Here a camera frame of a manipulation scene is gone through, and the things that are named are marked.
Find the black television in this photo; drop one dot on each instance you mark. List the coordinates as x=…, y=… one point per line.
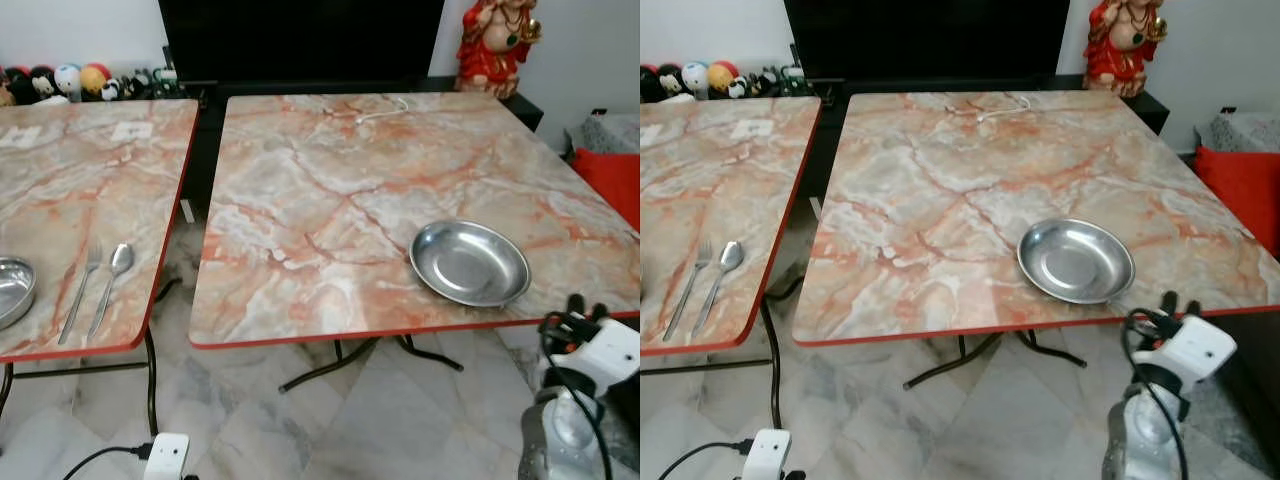
x=925, y=38
x=300, y=40

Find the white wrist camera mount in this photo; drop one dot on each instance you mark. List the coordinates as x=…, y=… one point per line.
x=610, y=352
x=1198, y=345
x=767, y=454
x=167, y=456

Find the steel fork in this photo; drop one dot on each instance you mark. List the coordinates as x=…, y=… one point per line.
x=80, y=295
x=687, y=292

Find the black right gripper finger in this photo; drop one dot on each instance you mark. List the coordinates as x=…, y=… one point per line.
x=1168, y=301
x=576, y=304
x=1193, y=308
x=599, y=311

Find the black mouse plush toy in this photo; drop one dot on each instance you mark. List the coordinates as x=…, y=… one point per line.
x=30, y=85
x=655, y=83

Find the orange and yellow plush toy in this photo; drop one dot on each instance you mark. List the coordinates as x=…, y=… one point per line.
x=93, y=78
x=722, y=75

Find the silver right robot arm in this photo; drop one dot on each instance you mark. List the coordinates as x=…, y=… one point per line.
x=1140, y=435
x=560, y=435

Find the small white paper slip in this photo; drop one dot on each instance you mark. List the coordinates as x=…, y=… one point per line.
x=131, y=131

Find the steel bowl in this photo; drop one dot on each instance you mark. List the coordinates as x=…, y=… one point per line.
x=12, y=288

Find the white round-head plush toy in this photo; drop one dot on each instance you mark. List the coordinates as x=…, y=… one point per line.
x=695, y=78
x=67, y=80

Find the red cushion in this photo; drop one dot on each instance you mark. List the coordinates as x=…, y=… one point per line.
x=1245, y=190
x=612, y=180

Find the red laughing buddha statue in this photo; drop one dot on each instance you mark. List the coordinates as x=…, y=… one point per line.
x=492, y=55
x=1118, y=52

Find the steel spoon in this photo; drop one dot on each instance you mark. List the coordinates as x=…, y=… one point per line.
x=730, y=256
x=120, y=258

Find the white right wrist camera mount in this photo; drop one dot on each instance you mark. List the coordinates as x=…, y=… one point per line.
x=610, y=352
x=1198, y=345

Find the round steel plate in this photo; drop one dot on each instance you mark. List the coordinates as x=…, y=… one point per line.
x=470, y=264
x=1076, y=261

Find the large marble folding table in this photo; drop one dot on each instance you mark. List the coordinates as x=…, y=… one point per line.
x=930, y=210
x=330, y=210

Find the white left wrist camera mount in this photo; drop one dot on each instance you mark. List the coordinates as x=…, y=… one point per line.
x=167, y=456
x=767, y=454

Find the grey speckled bag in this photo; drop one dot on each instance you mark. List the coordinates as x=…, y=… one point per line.
x=612, y=133
x=1245, y=130

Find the small panda plush toy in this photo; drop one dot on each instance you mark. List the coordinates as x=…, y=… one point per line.
x=739, y=87
x=112, y=89

